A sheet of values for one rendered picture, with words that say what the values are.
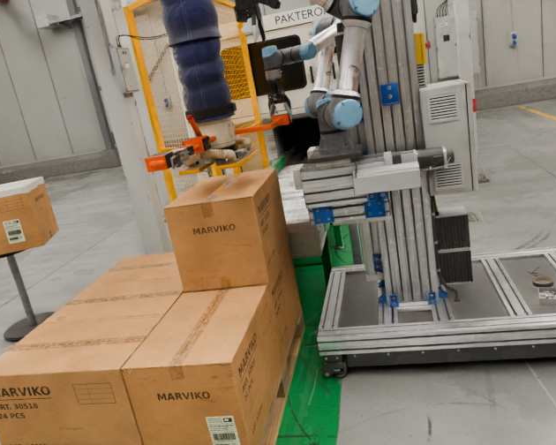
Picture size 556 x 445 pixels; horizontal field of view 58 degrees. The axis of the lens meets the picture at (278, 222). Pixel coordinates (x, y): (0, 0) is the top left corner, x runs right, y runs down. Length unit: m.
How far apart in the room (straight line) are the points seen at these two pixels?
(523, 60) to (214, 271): 10.25
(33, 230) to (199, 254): 1.61
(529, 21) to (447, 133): 9.66
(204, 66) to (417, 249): 1.29
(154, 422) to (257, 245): 0.79
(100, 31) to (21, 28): 10.50
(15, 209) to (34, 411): 1.73
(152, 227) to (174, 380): 2.20
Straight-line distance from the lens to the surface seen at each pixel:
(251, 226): 2.11
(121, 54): 3.73
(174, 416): 1.88
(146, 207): 3.82
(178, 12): 2.27
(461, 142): 2.33
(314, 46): 2.52
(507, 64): 11.81
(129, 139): 3.76
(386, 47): 2.31
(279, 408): 2.33
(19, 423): 2.23
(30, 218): 3.57
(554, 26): 12.02
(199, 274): 2.26
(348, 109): 2.01
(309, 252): 2.83
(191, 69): 2.27
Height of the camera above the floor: 1.38
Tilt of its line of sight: 16 degrees down
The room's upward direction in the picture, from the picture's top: 10 degrees counter-clockwise
